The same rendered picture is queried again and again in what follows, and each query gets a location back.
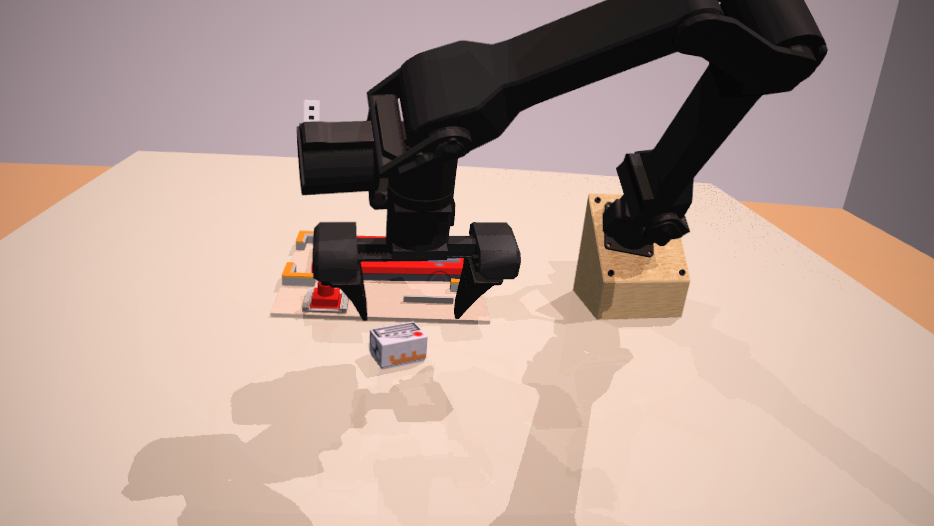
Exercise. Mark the red toy car body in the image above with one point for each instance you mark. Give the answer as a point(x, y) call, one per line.
point(432, 270)

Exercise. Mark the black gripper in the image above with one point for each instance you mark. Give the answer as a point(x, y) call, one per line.
point(416, 230)

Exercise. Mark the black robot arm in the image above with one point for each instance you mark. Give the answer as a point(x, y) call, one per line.
point(462, 95)

